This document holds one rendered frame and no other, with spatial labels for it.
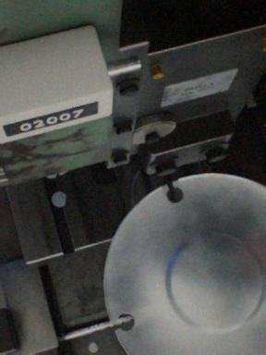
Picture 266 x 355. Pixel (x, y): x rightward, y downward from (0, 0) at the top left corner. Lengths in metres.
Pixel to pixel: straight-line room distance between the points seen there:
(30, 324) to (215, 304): 0.30
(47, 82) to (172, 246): 0.56
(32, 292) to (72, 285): 0.06
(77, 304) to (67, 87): 0.69
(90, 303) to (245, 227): 0.27
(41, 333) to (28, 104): 0.70
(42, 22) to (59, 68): 0.02
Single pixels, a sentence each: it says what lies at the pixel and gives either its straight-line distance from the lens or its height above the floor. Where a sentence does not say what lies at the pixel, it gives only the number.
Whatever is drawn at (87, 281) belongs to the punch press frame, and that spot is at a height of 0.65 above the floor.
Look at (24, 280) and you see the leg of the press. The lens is 1.03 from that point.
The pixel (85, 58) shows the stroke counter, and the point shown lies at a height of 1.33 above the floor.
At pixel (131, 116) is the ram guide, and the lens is 0.56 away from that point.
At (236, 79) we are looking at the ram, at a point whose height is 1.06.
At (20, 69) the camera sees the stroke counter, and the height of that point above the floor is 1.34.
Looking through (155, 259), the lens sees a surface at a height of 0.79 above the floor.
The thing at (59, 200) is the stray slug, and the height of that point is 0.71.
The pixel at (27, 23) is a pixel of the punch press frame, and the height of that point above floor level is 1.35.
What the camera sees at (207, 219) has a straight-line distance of 0.89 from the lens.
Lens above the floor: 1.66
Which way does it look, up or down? 75 degrees down
